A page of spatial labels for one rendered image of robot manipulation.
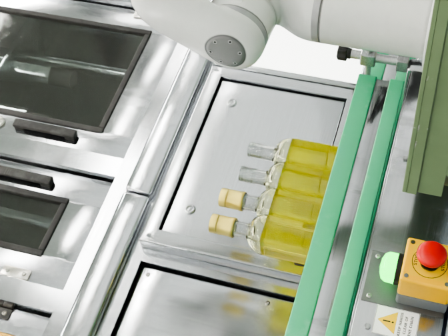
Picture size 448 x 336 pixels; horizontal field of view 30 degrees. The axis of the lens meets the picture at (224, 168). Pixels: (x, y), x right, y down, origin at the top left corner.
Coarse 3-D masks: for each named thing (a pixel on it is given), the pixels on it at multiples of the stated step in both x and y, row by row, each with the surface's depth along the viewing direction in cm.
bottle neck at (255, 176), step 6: (246, 168) 151; (252, 168) 151; (240, 174) 151; (246, 174) 151; (252, 174) 151; (258, 174) 150; (264, 174) 150; (240, 180) 152; (246, 180) 151; (252, 180) 151; (258, 180) 150
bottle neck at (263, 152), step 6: (252, 144) 155; (258, 144) 155; (264, 144) 155; (252, 150) 154; (258, 150) 154; (264, 150) 154; (270, 150) 153; (252, 156) 155; (258, 156) 154; (264, 156) 154; (270, 156) 153
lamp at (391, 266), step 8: (384, 256) 117; (392, 256) 116; (400, 256) 116; (384, 264) 116; (392, 264) 115; (400, 264) 115; (384, 272) 116; (392, 272) 115; (400, 272) 115; (384, 280) 116; (392, 280) 116
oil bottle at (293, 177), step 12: (276, 168) 149; (288, 168) 149; (300, 168) 149; (312, 168) 149; (264, 180) 150; (276, 180) 148; (288, 180) 147; (300, 180) 147; (312, 180) 147; (324, 180) 147; (300, 192) 146; (312, 192) 146; (324, 192) 145
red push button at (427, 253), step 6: (420, 246) 112; (426, 246) 111; (432, 246) 111; (438, 246) 111; (420, 252) 111; (426, 252) 111; (432, 252) 111; (438, 252) 111; (444, 252) 111; (420, 258) 111; (426, 258) 110; (432, 258) 110; (438, 258) 110; (444, 258) 110; (426, 264) 110; (432, 264) 110; (438, 264) 110
